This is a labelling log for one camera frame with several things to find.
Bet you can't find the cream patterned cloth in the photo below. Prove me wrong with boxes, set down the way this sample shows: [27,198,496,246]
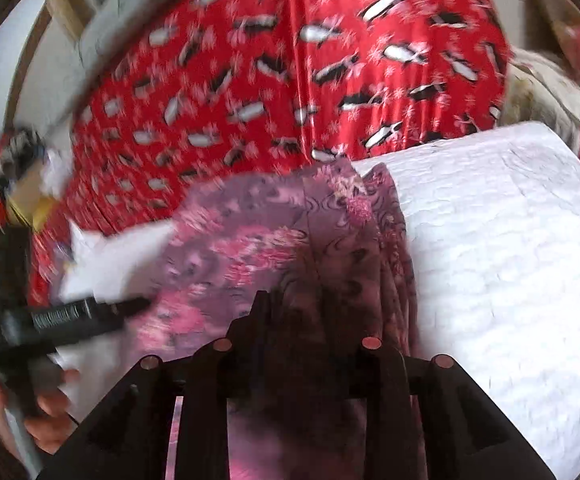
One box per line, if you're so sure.
[499,47,580,142]

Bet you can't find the white quilted mat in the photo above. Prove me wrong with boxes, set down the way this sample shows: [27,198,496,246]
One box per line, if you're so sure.
[55,120,580,476]

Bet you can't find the person's left hand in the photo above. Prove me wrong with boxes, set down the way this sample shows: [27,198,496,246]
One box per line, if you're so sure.
[0,367,82,456]

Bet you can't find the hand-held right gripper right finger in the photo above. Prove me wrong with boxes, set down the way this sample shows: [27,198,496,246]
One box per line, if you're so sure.
[320,336,557,480]

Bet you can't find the white plastic bag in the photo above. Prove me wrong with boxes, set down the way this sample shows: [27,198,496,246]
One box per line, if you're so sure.
[40,152,77,199]

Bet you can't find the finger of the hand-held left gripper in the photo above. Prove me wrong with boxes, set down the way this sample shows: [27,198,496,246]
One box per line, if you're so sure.
[30,296,152,343]

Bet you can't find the pile of mixed clothes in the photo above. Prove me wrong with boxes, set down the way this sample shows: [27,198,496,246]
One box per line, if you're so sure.
[0,127,51,196]

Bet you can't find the white plastic packet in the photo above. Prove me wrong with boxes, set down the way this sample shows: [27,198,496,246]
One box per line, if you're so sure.
[62,220,177,301]

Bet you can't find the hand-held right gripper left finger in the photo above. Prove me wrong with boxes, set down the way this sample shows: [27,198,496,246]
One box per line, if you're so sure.
[37,290,291,480]

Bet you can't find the red printed quilt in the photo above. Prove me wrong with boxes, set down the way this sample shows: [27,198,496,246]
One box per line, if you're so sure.
[0,0,516,306]

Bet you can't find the cardboard box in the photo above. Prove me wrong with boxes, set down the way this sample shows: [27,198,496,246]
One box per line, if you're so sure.
[7,165,60,232]

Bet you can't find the wooden door frame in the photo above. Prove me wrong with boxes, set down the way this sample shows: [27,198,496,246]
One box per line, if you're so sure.
[0,0,97,126]

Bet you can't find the purple floral shirt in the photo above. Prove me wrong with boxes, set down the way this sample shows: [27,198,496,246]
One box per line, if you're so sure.
[52,157,428,480]

